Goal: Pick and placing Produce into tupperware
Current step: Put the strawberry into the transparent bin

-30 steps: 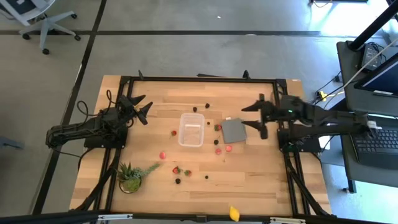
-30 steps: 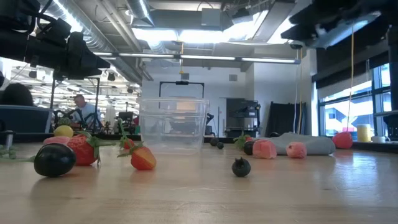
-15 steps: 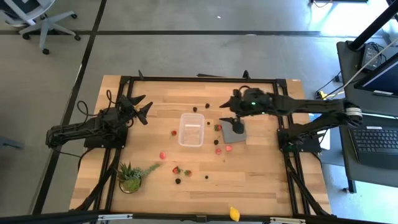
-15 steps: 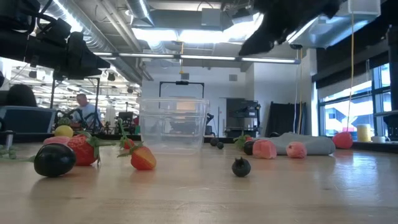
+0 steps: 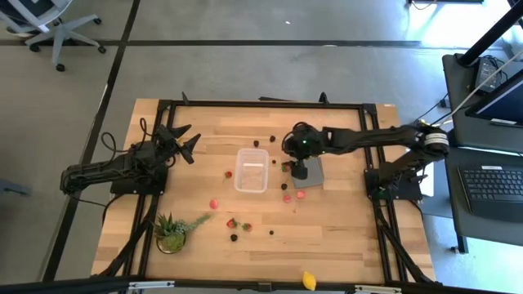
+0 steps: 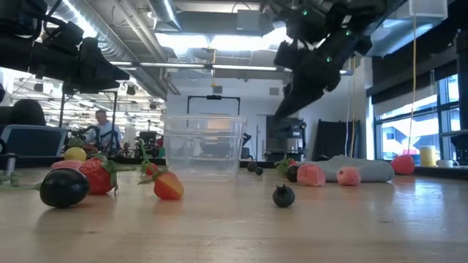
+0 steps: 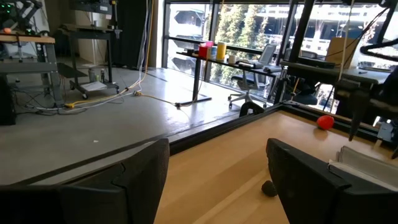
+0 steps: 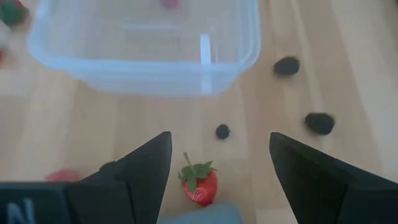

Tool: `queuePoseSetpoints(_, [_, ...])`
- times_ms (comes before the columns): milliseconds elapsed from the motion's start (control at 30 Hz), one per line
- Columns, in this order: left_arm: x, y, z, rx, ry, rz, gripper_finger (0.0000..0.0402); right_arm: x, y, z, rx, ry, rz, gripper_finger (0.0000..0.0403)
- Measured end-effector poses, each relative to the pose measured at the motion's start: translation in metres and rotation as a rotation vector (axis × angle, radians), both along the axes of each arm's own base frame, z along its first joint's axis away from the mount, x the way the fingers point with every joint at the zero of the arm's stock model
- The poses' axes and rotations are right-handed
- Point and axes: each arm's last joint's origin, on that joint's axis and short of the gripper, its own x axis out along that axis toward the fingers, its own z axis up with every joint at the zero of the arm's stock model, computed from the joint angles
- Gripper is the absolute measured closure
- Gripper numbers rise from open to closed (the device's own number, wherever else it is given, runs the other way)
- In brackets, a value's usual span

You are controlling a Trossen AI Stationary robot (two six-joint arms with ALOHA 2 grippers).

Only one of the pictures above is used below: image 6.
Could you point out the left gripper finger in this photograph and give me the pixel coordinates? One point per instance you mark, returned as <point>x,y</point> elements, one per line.
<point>108,86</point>
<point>115,75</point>

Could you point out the leafy red strawberry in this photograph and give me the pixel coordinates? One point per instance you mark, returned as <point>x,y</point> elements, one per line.
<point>282,166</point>

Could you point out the dark round grape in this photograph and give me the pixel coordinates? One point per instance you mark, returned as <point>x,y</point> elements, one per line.
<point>291,174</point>

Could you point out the pink fruit piece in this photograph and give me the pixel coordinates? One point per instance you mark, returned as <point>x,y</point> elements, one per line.
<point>311,175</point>
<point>66,164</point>
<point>348,176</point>

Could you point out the small dark berry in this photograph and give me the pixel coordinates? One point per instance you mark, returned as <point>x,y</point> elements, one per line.
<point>252,166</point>
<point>259,170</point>

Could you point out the large red strawberry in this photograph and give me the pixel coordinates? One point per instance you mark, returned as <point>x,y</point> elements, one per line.
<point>96,177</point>

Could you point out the small red strawberry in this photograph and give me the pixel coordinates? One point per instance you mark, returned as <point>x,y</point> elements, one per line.
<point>150,169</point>

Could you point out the clear plastic tupperware container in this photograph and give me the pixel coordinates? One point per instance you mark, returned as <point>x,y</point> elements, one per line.
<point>183,146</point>

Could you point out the blueberry with crown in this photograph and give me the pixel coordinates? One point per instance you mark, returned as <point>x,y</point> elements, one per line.
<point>283,196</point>

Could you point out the large black plum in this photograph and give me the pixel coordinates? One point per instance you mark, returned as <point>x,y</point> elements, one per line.
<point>64,187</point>

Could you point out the orange-red long-stemmed strawberry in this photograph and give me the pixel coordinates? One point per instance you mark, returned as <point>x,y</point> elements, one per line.
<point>169,187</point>

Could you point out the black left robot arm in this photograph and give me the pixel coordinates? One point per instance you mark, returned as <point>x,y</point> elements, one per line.
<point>22,55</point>

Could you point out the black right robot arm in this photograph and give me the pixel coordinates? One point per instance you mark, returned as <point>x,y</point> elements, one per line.
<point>329,14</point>

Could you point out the black robot station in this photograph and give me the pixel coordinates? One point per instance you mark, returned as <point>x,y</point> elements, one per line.
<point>287,135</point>

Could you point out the person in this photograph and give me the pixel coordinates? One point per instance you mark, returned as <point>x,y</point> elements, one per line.
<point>104,133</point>

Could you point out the black panel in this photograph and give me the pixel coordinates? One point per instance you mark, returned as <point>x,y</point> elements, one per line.
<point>332,140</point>

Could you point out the long ceiling light bar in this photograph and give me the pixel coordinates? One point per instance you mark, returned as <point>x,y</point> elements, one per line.
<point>175,65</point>

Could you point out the small spiky green plant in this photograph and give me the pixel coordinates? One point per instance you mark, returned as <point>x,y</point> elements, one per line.
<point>75,141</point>

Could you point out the yellow lemon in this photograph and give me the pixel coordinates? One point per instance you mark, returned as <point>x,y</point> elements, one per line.
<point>75,154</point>

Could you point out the green box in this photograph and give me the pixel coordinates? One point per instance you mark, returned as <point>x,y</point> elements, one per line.
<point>161,152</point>

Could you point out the blue-grey office chair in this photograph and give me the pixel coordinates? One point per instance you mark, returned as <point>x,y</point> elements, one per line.
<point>33,140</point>

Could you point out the folded grey cloth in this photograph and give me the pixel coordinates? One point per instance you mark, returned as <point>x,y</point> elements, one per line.
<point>365,171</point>

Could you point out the red round fruit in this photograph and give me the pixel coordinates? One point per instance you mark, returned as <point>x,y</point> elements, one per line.
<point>403,165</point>

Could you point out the yellow cup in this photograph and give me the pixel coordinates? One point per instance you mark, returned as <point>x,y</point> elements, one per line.
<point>428,156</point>

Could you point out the white cup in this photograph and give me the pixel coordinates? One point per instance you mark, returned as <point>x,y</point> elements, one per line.
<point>445,163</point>

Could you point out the black metal frame rig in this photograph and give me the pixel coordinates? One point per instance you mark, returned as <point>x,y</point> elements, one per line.
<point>115,120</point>

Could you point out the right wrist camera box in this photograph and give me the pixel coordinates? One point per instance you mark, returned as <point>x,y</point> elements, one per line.
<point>287,55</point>

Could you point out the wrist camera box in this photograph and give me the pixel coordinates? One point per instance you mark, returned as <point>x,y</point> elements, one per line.
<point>287,55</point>
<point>62,34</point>

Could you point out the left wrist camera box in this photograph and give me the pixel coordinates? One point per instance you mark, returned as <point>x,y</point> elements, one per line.
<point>62,34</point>

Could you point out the black rig with camera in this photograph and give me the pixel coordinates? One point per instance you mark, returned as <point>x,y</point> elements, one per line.
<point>214,97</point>

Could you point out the black aluminium table frame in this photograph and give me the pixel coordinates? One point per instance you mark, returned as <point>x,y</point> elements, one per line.
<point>128,160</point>

